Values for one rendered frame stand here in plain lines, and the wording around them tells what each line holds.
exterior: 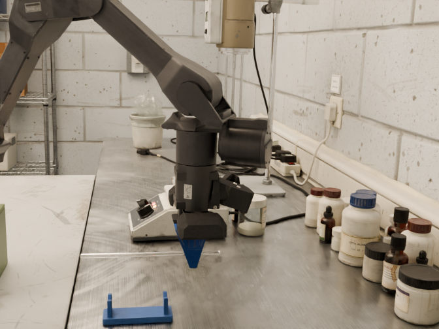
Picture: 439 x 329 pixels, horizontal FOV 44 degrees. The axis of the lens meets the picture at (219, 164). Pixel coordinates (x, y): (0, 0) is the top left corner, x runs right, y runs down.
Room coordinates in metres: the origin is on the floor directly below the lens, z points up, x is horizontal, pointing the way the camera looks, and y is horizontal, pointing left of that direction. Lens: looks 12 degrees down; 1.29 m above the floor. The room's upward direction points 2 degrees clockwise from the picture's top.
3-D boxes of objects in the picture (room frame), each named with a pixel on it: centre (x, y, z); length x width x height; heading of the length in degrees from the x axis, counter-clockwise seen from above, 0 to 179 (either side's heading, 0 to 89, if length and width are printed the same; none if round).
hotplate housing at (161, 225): (1.13, 0.08, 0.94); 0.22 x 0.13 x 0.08; 102
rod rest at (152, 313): (0.74, 0.11, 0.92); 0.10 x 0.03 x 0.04; 100
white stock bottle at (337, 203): (1.15, -0.25, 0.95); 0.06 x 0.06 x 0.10
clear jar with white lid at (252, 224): (1.14, -0.07, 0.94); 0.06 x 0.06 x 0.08
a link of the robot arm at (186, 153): (0.75, 0.03, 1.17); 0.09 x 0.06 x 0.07; 75
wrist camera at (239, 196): (0.77, -0.01, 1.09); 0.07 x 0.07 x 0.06; 12
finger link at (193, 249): (0.73, 0.03, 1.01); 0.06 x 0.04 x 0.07; 100
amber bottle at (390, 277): (0.87, -0.30, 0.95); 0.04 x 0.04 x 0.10
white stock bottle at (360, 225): (0.99, -0.27, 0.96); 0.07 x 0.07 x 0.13
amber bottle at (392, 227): (0.98, -0.34, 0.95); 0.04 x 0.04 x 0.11
